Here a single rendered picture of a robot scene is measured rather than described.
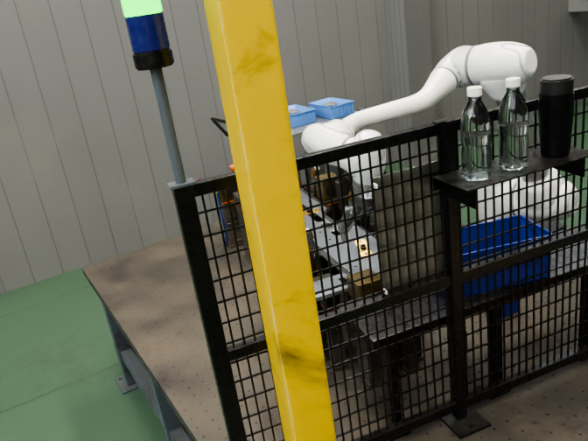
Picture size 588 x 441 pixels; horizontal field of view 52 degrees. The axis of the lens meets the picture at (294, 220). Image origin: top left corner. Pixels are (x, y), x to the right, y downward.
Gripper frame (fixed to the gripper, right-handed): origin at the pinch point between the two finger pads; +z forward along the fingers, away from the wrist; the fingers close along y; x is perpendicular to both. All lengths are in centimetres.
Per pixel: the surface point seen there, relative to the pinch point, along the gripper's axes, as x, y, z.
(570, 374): 56, -47, 16
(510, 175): 48, -15, -58
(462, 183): 47, -4, -57
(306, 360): 66, 36, -32
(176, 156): 42, 55, -73
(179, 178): 44, 55, -68
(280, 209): 54, 38, -65
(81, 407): -56, 129, 137
